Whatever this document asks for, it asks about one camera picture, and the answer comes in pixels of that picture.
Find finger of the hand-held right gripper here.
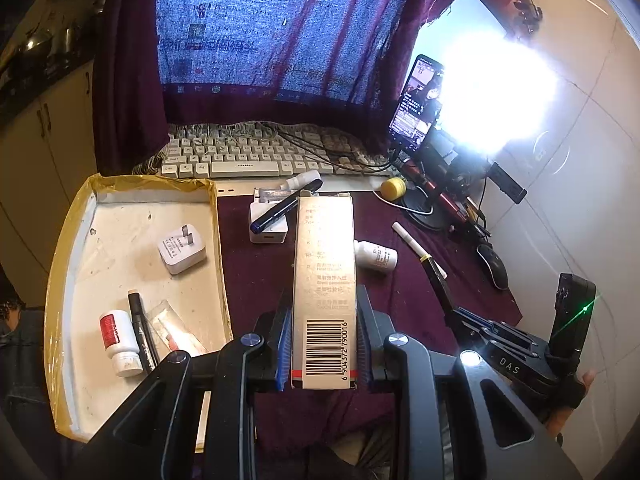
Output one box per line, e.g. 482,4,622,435
444,309,502,357
451,307,539,349

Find black pen cream tip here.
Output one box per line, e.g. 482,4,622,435
127,290,161,374

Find black round-base stand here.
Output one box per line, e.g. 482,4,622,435
402,160,452,232

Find small white bottle red label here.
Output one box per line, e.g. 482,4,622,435
98,309,146,379

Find grey tube black cap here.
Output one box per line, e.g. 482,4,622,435
254,187,301,206

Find person's leg in jeans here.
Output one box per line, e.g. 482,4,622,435
0,305,57,442

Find black computer mouse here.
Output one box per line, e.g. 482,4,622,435
475,242,509,290

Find dark kitchen pots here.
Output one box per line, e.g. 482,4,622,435
0,0,109,111

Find beige keyboard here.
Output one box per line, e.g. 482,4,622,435
159,121,397,182

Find white bottle green label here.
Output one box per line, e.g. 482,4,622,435
354,240,400,271

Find silver carton box with barcode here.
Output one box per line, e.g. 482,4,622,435
290,193,360,391

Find bright lamp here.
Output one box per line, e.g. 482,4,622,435
440,24,559,157

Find person's right hand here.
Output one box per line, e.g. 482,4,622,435
546,370,597,437

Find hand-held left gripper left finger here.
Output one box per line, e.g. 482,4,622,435
82,292,294,480

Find white cable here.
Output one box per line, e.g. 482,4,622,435
372,189,437,217

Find white marker pen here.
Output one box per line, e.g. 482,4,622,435
391,221,449,281

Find white square adapter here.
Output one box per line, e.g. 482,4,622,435
248,187,290,245

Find beige cabinet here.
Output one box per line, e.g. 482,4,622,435
0,57,99,282

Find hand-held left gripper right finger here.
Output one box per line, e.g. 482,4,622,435
356,285,583,480

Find cardboard tray yellow tape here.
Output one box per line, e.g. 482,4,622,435
44,173,235,444

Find maroon table cloth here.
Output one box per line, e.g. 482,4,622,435
215,189,524,462

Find maroon handheld microphone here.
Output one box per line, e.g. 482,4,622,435
400,159,477,222

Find small white dropper bottle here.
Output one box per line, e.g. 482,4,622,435
280,170,324,192

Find computer monitor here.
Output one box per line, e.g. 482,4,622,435
155,0,427,107

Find black pen yellow band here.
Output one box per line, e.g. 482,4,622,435
420,255,455,313

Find clear plastic package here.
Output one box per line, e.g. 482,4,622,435
145,300,209,357

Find white plug charger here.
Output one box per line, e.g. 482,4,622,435
157,223,208,276

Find black smartphone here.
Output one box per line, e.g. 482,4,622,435
388,53,445,154

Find black marker pen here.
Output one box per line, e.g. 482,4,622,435
251,180,324,235

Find black cable bundle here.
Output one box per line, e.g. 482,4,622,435
447,170,493,241

